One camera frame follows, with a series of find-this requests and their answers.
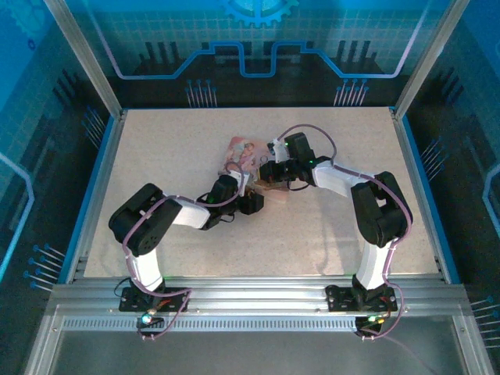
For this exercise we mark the pink printed tin box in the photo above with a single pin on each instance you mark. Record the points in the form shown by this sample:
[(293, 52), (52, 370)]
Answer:
[(244, 154)]

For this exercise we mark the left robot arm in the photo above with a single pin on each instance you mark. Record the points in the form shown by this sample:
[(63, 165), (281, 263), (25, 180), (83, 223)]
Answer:
[(150, 265)]

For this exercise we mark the lit connector plug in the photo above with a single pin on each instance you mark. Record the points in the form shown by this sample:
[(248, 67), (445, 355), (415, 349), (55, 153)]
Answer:
[(147, 318), (372, 319)]

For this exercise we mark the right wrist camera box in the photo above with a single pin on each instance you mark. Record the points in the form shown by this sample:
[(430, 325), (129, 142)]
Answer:
[(279, 150)]

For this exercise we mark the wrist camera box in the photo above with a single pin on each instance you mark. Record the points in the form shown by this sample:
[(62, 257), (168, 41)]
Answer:
[(279, 150), (234, 170)]

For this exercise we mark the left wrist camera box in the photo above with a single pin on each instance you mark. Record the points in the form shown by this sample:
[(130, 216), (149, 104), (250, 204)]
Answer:
[(234, 170)]

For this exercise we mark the aluminium frame cross rail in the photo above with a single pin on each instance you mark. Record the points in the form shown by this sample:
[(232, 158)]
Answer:
[(254, 291)]

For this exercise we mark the aluminium table side rail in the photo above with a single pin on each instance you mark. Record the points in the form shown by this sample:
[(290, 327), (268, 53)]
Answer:
[(414, 176), (105, 187)]

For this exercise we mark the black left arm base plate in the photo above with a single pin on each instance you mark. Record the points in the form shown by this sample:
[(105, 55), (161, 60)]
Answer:
[(176, 301)]

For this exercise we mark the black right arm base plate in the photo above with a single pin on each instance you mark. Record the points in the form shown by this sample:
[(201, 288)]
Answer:
[(340, 298)]

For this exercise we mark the aluminium frame post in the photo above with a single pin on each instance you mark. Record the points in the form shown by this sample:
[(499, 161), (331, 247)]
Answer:
[(84, 58), (429, 58)]

